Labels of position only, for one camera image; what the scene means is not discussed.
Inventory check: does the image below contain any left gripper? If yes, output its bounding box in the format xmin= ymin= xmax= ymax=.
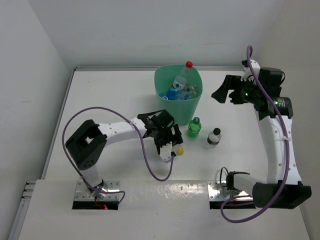
xmin=154 ymin=124 xmax=183 ymax=153

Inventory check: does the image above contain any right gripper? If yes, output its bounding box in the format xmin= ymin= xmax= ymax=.
xmin=212 ymin=74 xmax=263 ymax=105

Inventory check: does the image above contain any yellow cap orange label bottle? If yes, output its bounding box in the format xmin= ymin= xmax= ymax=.
xmin=174 ymin=144 xmax=185 ymax=156

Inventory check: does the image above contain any black label clear bottle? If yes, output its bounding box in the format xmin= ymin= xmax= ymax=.
xmin=185 ymin=84 xmax=200 ymax=99

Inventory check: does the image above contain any red cap red label bottle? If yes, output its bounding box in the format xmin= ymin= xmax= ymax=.
xmin=172 ymin=61 xmax=193 ymax=90

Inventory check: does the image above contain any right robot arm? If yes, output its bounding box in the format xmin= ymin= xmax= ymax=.
xmin=211 ymin=67 xmax=312 ymax=209

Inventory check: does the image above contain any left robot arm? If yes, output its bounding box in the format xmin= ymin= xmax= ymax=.
xmin=62 ymin=109 xmax=183 ymax=194

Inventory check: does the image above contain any green plastic bin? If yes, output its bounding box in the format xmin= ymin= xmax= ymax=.
xmin=154 ymin=64 xmax=203 ymax=126

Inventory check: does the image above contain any green plastic bottle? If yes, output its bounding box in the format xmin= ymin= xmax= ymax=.
xmin=187 ymin=117 xmax=202 ymax=139

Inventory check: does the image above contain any black cap small bottle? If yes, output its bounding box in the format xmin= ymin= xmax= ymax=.
xmin=207 ymin=127 xmax=222 ymax=148

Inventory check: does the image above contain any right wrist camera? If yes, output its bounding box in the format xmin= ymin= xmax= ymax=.
xmin=240 ymin=58 xmax=261 ymax=82

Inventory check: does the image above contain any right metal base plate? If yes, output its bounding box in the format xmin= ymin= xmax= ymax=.
xmin=207 ymin=181 xmax=253 ymax=202

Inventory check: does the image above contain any metal base plate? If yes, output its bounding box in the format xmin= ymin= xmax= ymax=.
xmin=73 ymin=179 xmax=121 ymax=202
xmin=207 ymin=181 xmax=253 ymax=202

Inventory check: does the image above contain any red wire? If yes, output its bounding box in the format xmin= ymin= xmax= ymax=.
xmin=94 ymin=198 xmax=109 ymax=210

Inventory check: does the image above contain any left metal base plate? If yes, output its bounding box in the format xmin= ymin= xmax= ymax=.
xmin=73 ymin=179 xmax=121 ymax=202

